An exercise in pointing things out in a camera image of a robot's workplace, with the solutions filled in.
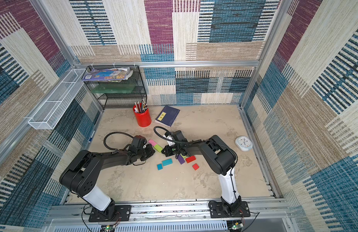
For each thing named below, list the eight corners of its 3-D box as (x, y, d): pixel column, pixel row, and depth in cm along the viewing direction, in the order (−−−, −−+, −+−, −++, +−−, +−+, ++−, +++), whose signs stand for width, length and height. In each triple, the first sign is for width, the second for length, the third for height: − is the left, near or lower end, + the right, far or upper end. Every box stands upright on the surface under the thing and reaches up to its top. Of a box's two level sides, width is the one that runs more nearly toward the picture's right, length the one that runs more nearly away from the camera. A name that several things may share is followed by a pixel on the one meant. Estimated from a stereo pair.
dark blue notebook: (154, 122, 113) (153, 120, 111) (164, 106, 124) (163, 105, 122) (171, 127, 110) (171, 125, 108) (180, 111, 120) (180, 109, 119)
